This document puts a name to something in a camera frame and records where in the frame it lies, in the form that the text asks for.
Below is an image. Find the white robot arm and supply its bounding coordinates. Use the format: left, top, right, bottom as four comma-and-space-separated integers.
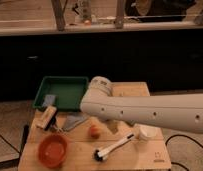
80, 76, 203, 134

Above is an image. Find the green plastic tray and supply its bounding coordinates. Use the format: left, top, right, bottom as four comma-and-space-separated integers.
33, 76, 88, 111

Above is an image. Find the wooden scrub brush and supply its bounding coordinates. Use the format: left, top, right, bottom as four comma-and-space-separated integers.
36, 106, 57, 129

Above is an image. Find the grey folded cloth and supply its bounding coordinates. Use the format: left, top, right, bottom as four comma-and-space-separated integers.
62, 114, 88, 131

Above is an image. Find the black cable on floor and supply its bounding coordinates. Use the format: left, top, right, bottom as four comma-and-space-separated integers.
165, 133, 203, 171

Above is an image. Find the red apple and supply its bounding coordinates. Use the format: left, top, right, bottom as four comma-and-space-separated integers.
88, 125, 101, 139

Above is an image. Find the white plastic cup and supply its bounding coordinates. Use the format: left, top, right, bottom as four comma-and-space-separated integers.
139, 125, 157, 141

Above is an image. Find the white handled dish brush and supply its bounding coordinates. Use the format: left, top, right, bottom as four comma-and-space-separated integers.
93, 133, 134, 162

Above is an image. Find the orange plastic bowl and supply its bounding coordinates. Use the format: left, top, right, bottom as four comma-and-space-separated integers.
37, 134, 68, 169

